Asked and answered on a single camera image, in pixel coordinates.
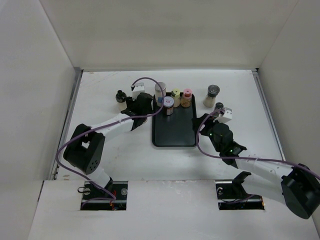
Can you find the black plastic tray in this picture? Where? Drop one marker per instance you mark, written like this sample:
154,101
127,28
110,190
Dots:
175,130

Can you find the white-lid red-label jar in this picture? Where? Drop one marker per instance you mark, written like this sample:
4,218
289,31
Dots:
168,105

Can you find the yellow-cap spice bottle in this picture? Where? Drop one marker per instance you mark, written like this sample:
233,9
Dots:
175,94

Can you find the silver-cap blue-label peppercorn jar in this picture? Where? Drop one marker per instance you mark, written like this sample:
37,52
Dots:
160,92

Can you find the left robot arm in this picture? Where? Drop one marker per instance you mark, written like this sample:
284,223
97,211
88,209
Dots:
85,148

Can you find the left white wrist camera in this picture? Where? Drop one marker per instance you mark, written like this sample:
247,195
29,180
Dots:
136,89

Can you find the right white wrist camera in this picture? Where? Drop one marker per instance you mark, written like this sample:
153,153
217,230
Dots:
225,116

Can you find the black-top glass salt grinder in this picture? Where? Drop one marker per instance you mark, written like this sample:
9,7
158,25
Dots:
212,92

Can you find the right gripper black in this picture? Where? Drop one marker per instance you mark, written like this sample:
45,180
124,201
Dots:
208,122

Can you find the pink-cap spice bottle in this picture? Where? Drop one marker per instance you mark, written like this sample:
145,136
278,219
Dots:
186,99

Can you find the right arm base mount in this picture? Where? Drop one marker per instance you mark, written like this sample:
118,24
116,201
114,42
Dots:
231,196

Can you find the black-cap bottle white contents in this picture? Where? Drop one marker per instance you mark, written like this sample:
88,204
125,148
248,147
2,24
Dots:
120,97

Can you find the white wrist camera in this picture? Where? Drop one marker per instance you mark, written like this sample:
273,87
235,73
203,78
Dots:
225,116
136,89

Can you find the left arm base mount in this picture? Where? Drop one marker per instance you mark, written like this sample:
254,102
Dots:
94,199

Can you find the black-lid dark-label spice jar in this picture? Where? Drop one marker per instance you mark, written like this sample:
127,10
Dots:
219,107

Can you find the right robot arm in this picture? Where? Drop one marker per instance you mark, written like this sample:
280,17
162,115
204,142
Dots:
293,185

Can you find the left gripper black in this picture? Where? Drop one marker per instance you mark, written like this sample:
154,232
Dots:
131,102

